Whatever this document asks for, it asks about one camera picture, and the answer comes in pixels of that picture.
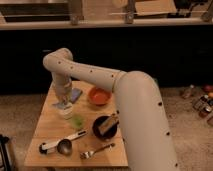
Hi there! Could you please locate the dark cabinet counter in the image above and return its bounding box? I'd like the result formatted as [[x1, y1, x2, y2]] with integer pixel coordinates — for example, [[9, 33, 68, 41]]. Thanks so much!
[[0, 25, 213, 94]]

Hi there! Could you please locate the white paper cup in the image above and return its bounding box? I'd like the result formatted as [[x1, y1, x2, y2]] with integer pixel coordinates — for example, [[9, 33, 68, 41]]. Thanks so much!
[[58, 103, 73, 119]]

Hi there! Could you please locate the wooden table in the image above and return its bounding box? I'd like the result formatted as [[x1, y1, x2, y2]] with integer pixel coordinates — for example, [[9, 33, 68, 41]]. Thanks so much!
[[25, 81, 128, 168]]

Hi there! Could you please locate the silver fork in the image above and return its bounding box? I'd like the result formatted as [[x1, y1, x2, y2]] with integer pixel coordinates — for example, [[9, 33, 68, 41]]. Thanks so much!
[[80, 143, 115, 159]]

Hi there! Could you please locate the black object at left edge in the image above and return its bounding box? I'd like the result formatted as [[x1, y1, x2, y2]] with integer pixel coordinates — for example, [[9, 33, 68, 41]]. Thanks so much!
[[0, 134, 13, 171]]

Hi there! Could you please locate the green translucent cup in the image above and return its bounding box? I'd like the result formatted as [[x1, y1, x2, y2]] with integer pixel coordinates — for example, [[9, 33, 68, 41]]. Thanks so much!
[[70, 115, 84, 130]]

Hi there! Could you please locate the yellow sponge block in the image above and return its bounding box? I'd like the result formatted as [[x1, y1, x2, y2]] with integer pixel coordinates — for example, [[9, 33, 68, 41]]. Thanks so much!
[[98, 114, 119, 135]]

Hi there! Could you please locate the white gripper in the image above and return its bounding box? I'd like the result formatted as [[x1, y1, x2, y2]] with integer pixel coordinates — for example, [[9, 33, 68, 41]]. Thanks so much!
[[53, 79, 72, 104]]

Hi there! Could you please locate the orange bowl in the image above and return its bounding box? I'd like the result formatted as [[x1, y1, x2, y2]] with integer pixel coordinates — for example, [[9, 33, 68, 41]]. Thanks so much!
[[88, 87, 111, 106]]

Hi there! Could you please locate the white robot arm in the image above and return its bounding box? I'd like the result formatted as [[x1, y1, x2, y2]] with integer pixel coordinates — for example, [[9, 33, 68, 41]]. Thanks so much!
[[43, 48, 180, 171]]

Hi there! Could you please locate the black round plate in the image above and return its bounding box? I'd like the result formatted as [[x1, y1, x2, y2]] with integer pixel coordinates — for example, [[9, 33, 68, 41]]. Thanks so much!
[[92, 115, 119, 141]]

